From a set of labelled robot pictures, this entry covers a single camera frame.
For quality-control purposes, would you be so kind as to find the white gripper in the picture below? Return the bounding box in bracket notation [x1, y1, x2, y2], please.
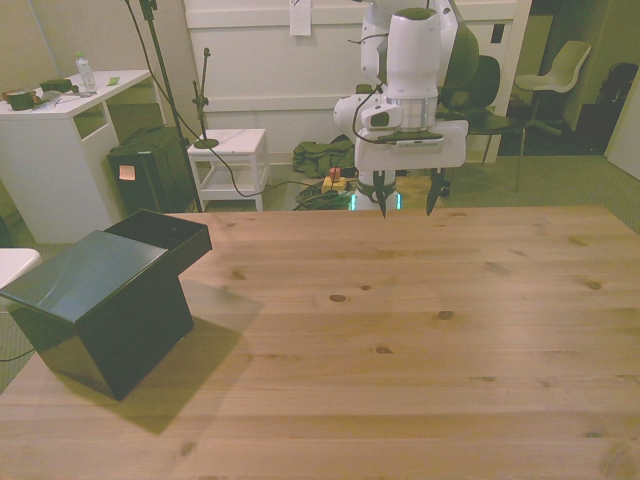
[354, 119, 470, 220]

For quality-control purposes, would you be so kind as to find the yellow emergency stop button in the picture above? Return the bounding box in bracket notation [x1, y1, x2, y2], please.
[321, 167, 350, 195]

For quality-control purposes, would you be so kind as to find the green cloth pile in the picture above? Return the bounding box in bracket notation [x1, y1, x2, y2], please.
[291, 139, 359, 177]

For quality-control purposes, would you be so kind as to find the black chair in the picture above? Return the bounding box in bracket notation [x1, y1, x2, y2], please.
[435, 53, 528, 194]

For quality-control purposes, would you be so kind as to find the small white side table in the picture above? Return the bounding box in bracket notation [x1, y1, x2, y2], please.
[186, 128, 273, 213]

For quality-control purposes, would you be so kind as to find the white swivel chair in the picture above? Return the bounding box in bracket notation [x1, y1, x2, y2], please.
[513, 40, 593, 137]

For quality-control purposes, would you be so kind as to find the white paper sheet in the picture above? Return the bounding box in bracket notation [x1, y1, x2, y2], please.
[289, 0, 313, 37]

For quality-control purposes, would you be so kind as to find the black stand with round base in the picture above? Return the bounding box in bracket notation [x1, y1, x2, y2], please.
[191, 46, 222, 151]

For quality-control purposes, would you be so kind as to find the black bag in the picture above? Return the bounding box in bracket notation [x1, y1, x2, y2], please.
[596, 61, 640, 147]

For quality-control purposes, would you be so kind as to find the black computer tower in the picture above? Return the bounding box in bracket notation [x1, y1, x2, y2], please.
[106, 126, 202, 217]

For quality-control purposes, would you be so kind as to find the black tripod stand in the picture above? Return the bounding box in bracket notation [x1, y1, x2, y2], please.
[118, 0, 204, 214]

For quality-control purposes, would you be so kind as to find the clear plastic water bottle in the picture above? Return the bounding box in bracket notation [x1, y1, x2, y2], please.
[74, 51, 98, 94]

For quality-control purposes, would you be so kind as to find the white desk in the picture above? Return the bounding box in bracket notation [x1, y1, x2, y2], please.
[0, 69, 167, 245]

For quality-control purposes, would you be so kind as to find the dark green object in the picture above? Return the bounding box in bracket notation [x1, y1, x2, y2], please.
[38, 78, 80, 95]

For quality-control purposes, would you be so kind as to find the white rounded object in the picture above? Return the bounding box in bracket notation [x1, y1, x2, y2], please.
[0, 247, 42, 290]

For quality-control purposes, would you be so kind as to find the black cable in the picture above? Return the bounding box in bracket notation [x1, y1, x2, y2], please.
[169, 94, 321, 199]

